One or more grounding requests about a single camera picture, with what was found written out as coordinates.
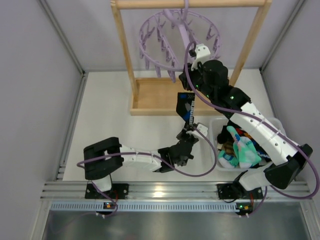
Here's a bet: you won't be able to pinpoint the mint green white sock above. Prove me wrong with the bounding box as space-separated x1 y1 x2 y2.
226 126 262 169

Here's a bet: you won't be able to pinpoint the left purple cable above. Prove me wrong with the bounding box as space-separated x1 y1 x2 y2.
76 127 218 216

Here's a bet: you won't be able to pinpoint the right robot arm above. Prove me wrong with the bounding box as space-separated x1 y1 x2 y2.
179 60 314 196

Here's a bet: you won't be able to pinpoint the brown striped sock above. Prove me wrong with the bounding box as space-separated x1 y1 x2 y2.
217 142 235 156

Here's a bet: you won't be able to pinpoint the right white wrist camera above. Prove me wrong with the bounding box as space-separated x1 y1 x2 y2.
191 43 211 71

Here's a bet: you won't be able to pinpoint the purple round clip hanger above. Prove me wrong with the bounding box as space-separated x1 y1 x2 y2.
138 8 221 82

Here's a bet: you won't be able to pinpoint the aluminium mounting rail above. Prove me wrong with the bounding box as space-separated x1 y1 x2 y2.
40 181 310 215

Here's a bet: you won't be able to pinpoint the wooden hanger rack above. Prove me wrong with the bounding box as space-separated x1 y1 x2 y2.
110 0 271 116

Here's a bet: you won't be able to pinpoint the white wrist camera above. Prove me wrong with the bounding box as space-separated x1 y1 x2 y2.
195 122 208 137
191 43 211 71

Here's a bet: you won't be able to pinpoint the black sock grey patch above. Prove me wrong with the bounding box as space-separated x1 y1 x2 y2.
176 92 195 130

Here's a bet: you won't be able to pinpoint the black sock blue accents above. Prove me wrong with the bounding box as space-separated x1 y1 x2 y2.
216 125 234 144

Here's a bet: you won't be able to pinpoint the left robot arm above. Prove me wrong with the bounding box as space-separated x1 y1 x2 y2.
83 129 201 193

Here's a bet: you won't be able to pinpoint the white plastic basket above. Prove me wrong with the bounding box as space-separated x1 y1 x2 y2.
208 116 293 172

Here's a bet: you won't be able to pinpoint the mint white sock in basket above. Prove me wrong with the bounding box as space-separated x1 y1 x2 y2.
218 150 239 169

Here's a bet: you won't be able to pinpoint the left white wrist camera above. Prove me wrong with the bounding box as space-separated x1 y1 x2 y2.
195 122 208 137

